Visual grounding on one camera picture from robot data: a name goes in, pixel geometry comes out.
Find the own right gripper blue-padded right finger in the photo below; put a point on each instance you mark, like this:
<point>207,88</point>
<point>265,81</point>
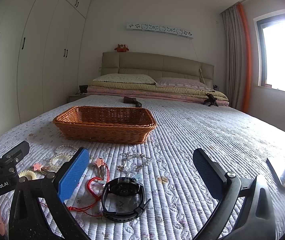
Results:
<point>256,218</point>

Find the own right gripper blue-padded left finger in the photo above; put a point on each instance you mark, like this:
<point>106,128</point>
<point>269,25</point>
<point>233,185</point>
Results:
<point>27,220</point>

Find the pink star hair clip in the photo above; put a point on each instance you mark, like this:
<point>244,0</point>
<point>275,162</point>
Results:
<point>40,168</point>

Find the pink star clip with keys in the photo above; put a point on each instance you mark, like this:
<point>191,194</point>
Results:
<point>102,169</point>

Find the black wrist watch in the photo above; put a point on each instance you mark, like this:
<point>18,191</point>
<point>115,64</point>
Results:
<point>124,188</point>

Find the silver crystal chain jewelry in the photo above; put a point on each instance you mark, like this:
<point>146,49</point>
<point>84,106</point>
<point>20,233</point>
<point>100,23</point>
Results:
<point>133,163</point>

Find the white phone on bed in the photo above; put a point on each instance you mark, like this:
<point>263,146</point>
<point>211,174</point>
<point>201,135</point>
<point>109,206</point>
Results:
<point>277,169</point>

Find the bedside table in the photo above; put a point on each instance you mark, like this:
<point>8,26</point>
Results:
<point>76,97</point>

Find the black object on nightstand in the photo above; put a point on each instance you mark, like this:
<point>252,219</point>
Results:
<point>83,89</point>

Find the white built-in wardrobe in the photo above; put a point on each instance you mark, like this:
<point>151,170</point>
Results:
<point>40,42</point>

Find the brown wicker basket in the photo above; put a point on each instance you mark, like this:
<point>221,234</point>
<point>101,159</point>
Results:
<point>116,125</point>

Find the quilted white floral bedspread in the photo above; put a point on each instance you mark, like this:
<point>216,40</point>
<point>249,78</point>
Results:
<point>180,203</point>

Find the small black tripod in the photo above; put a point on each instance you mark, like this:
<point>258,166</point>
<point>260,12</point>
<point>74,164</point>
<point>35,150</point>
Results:
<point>210,100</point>

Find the folded yellow pink quilts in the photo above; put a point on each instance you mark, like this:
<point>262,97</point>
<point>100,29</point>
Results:
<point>133,90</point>

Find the brown hairbrush on bed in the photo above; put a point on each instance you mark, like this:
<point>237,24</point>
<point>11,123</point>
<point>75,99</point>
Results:
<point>132,101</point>

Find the orange plush toy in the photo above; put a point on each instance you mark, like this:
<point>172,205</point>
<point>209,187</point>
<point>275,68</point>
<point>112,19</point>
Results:
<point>121,48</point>

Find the white floral pillow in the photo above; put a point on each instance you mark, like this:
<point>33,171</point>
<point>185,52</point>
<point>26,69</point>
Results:
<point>126,78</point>

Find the pink pillow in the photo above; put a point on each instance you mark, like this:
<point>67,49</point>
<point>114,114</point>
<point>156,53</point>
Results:
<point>181,83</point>

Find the orange curtain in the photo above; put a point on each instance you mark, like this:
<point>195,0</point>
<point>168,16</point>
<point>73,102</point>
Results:
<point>247,89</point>

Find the beige padded headboard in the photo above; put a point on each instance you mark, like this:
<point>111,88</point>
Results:
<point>156,66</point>

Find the window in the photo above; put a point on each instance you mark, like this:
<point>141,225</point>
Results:
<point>271,35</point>

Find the grey curtain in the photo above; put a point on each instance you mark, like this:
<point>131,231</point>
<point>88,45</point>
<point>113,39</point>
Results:
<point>235,56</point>

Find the white decorative wall shelf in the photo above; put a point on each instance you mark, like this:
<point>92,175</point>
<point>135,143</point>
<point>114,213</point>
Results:
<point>157,28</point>

